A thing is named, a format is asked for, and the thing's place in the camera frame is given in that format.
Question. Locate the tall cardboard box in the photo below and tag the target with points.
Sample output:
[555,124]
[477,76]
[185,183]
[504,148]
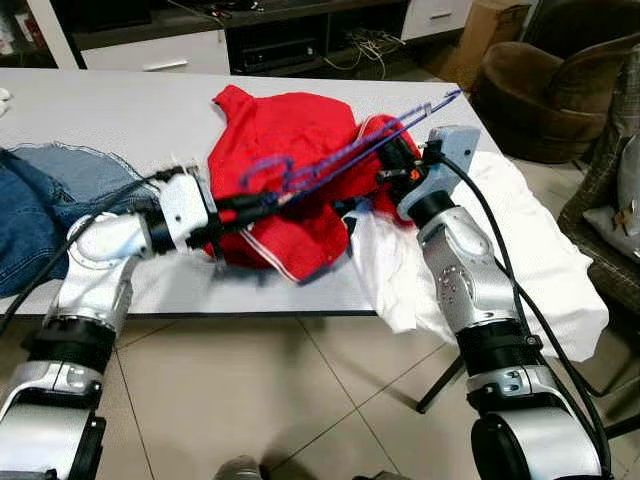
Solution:
[485,40]

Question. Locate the grey cushion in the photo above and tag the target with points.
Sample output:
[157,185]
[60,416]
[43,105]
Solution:
[620,200]

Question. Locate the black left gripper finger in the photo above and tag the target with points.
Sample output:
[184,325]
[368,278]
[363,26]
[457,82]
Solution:
[268,201]
[256,220]

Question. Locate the grey wicker chair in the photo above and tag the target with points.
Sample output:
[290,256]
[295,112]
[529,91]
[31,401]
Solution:
[620,95]

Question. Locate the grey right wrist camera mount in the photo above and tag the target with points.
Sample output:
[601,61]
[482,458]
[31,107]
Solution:
[455,160]

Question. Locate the brown armchair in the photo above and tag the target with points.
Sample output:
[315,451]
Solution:
[540,100]

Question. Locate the black table leg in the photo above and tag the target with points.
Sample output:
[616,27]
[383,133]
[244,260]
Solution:
[442,382]

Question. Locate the cream trousers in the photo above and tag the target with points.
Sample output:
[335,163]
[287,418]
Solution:
[5,102]

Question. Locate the black AV receiver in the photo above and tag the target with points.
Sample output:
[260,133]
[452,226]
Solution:
[280,56]

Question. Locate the red shirt white trim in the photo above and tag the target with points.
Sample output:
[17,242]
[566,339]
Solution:
[260,120]

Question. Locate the wide white cabinet drawer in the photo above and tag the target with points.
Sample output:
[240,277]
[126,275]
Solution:
[150,52]

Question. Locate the small white cabinet drawer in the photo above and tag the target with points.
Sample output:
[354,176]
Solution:
[435,20]

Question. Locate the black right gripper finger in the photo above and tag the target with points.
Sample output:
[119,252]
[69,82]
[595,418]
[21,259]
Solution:
[400,150]

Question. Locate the blue denim jacket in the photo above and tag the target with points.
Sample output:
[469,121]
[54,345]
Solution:
[30,230]

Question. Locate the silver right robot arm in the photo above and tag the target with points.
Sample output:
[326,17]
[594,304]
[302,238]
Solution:
[465,280]

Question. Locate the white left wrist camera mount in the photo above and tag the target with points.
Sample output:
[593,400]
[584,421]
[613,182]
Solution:
[185,212]

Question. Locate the white TV cabinet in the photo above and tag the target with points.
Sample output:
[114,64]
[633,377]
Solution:
[55,35]

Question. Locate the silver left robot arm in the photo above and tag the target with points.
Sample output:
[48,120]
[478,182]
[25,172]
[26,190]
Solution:
[95,270]

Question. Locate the grey left robot foot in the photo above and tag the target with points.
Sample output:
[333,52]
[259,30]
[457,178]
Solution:
[238,468]

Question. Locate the purple clothes hanger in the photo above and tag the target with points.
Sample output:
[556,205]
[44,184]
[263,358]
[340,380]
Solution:
[360,148]

